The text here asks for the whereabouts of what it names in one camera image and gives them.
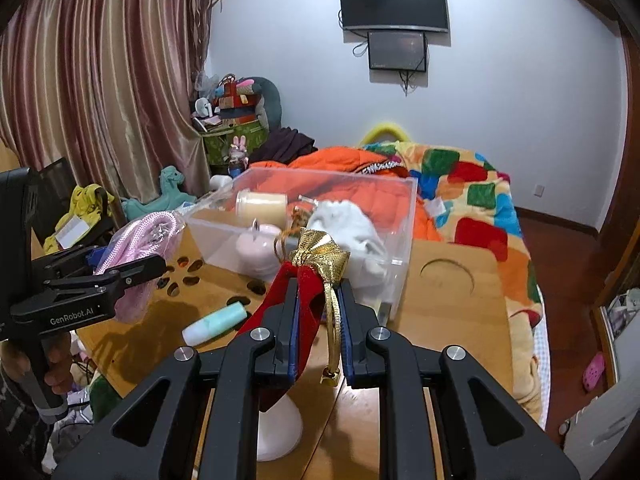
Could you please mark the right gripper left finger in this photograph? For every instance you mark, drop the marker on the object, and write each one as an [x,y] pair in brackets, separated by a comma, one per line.
[196,414]

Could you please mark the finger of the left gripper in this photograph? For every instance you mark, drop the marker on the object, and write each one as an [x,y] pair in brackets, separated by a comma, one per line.
[71,303]
[70,263]

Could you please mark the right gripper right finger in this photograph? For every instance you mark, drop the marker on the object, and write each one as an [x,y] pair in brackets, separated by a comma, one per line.
[441,409]

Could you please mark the mint green tube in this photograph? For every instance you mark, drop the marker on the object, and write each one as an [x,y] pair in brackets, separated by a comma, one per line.
[214,324]

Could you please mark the round white container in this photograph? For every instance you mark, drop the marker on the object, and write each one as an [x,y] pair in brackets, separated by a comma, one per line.
[280,430]

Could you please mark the white drawstring pouch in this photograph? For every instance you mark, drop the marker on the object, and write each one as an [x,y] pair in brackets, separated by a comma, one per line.
[355,233]

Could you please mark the pink round box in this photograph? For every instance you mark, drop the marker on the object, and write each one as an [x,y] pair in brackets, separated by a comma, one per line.
[255,250]

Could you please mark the red velvet gold pouch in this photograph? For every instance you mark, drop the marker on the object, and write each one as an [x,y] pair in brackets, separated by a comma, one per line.
[310,294]

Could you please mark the cream plastic jar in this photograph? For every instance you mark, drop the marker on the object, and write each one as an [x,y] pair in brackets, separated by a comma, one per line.
[265,208]

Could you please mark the yellow garment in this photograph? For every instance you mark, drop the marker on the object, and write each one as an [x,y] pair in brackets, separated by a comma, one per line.
[87,206]

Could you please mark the teal rocking horse toy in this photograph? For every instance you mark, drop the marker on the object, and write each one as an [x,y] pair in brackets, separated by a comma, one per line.
[171,197]

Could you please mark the white cup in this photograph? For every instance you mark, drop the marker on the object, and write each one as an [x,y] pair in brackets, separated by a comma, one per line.
[218,181]

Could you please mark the green storage box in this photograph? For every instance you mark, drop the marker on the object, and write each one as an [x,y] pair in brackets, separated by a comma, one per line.
[217,141]

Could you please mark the colourful patchwork blanket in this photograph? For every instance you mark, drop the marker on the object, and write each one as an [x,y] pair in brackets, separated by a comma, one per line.
[473,206]

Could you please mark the orange down jacket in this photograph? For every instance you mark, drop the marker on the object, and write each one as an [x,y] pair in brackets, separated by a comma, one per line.
[381,187]

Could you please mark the pink bunny figurine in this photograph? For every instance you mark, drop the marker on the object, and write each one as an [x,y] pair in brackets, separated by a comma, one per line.
[238,157]

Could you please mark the pink striped curtain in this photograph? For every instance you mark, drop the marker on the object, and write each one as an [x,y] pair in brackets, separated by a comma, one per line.
[107,85]

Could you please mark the pink slipper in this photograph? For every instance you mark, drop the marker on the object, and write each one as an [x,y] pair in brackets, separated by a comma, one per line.
[593,372]

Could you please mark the yellow curved pillow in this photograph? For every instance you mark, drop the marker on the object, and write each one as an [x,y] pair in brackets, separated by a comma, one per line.
[385,131]

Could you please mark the dark purple garment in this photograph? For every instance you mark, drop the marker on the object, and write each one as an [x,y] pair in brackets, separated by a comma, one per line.
[284,146]

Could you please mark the small wall screen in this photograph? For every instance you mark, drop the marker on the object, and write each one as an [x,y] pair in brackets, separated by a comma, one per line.
[397,50]

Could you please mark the large black wall monitor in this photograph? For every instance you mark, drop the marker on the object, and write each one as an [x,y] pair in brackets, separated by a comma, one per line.
[421,15]

